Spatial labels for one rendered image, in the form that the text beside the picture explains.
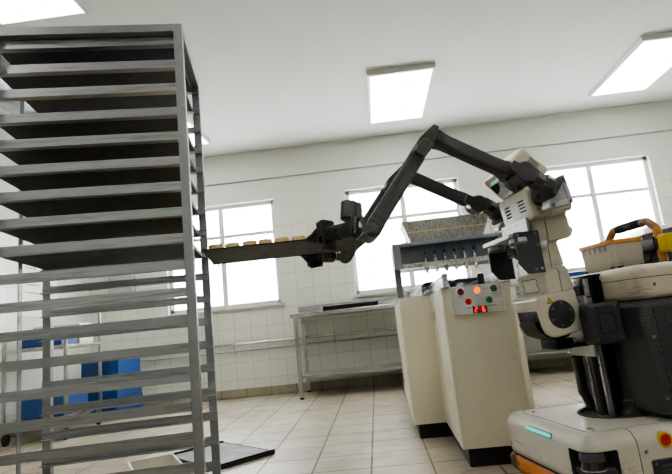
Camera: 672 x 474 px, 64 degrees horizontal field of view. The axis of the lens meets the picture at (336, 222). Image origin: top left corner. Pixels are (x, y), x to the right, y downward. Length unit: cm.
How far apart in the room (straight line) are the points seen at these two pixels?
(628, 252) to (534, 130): 490
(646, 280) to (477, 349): 90
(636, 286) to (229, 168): 557
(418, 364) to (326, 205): 361
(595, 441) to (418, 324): 160
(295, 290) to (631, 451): 497
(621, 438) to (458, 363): 90
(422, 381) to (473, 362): 74
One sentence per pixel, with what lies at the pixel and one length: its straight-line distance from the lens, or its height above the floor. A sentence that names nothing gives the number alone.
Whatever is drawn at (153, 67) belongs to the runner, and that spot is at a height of 167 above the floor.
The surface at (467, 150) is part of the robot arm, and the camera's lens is 200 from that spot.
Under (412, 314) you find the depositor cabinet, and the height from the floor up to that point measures 73.
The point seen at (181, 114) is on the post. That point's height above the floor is 147.
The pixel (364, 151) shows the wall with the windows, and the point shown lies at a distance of 680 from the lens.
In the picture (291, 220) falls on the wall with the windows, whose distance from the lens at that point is 666.
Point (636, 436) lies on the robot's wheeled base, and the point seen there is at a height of 26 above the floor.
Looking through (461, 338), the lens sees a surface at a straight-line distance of 271.
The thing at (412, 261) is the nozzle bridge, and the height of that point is 107.
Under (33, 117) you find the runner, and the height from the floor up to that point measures 150.
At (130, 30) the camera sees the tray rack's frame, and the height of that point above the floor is 180.
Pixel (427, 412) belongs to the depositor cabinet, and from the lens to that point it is 343.
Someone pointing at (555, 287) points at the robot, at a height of 77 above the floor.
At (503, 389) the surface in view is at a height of 34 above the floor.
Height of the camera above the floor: 71
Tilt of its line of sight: 11 degrees up
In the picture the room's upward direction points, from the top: 6 degrees counter-clockwise
